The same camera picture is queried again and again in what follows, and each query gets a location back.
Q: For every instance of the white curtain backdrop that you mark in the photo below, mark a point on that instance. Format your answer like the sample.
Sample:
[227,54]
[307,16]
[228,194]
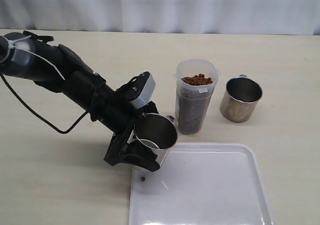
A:
[283,17]

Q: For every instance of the white plastic tray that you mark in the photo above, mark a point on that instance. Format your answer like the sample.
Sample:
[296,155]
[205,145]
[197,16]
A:
[201,184]

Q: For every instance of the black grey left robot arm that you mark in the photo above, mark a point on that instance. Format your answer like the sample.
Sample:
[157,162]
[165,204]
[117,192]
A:
[81,81]

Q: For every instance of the steel mug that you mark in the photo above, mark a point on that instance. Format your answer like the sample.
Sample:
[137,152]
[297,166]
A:
[156,132]
[240,98]

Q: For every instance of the white zip tie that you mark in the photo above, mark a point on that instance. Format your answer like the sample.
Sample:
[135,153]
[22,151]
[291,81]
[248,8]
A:
[28,56]

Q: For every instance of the clear plastic tall container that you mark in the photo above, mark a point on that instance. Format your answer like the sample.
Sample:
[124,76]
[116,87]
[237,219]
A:
[195,83]

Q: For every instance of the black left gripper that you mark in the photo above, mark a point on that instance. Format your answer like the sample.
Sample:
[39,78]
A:
[115,111]

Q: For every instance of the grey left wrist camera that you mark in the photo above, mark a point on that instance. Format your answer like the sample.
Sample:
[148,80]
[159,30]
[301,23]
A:
[144,95]

